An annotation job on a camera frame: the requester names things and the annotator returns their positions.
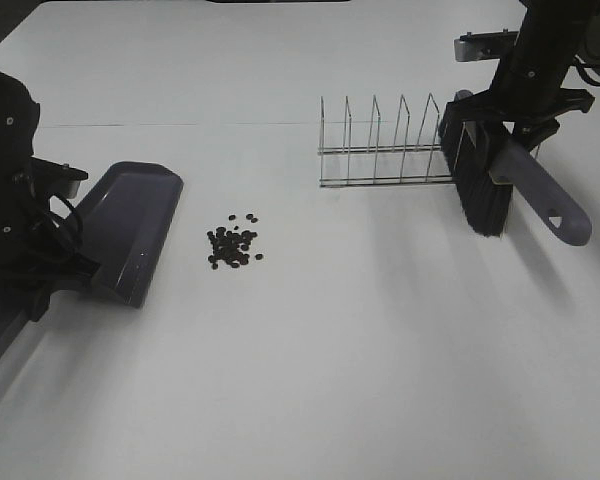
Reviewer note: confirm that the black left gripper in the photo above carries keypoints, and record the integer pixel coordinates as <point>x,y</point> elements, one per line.
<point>40,252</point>

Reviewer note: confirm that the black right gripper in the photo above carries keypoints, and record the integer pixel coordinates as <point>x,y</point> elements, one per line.
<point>527,89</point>

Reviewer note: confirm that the purple hand brush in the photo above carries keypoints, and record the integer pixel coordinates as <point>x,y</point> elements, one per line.
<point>485,197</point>

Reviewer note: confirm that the purple plastic dustpan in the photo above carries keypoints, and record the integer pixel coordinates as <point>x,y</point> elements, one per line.
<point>127,215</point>

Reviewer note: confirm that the pile of coffee beans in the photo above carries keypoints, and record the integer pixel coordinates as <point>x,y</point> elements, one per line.
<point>231,243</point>

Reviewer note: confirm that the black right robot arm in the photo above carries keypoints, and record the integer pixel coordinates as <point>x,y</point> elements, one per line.
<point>559,15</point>

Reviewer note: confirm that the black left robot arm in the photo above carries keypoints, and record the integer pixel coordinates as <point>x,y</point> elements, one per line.
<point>19,119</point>

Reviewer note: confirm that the chrome wire rack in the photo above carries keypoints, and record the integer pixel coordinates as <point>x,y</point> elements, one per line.
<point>400,149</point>

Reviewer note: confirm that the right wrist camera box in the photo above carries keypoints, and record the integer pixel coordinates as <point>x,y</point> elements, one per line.
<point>473,47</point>

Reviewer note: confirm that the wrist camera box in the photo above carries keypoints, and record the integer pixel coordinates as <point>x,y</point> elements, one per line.
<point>473,47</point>
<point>53,179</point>

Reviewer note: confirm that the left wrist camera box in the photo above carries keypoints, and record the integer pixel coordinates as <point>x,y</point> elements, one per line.
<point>53,179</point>

